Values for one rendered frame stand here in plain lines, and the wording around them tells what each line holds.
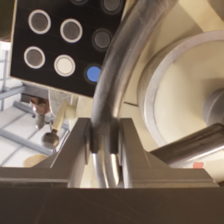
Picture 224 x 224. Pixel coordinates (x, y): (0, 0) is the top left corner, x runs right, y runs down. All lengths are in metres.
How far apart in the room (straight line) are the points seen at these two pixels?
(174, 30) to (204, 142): 0.26
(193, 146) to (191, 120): 0.10
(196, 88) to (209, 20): 0.19
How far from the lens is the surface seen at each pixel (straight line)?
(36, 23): 0.27
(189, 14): 0.40
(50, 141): 0.37
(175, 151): 0.17
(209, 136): 0.19
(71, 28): 0.25
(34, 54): 0.27
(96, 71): 0.25
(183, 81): 0.26
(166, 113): 0.27
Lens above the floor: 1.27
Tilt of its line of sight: 17 degrees up
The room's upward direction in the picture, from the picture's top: 164 degrees counter-clockwise
